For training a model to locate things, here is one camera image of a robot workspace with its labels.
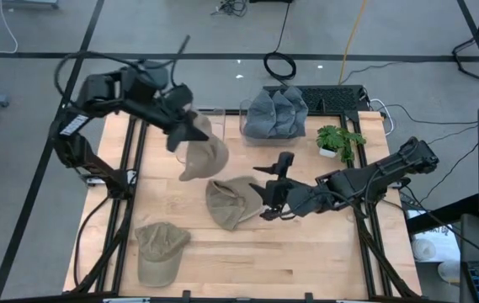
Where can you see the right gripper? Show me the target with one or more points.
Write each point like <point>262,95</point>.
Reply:
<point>283,195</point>

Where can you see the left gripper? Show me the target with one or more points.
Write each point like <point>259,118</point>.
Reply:
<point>178,105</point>

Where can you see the khaki baseball cap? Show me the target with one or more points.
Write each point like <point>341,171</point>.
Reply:
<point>159,256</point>
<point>205,157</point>
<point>232,204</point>

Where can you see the grey baseball cap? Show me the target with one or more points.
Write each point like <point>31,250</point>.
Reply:
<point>284,113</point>
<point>301,107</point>
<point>260,115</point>

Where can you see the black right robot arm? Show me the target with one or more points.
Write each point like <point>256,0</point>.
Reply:
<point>374,177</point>

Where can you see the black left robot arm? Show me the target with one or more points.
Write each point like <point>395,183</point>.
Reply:
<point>100,88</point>

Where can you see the wide clear plastic bin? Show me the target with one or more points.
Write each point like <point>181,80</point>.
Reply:
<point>273,142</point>

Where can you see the narrow clear plastic bin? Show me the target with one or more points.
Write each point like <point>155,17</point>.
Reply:
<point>221,115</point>

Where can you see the green plant in white pot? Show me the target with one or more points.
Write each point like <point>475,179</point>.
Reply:
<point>333,136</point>

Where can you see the black mesh computer case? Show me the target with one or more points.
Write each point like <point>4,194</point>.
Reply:
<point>331,99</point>

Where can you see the white bag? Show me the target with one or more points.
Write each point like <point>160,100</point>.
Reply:
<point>432,248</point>

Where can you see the blue-grey cart base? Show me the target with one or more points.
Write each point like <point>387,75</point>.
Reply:
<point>22,3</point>

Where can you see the black aluminium table frame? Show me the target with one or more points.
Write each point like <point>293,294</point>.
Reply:
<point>231,112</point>

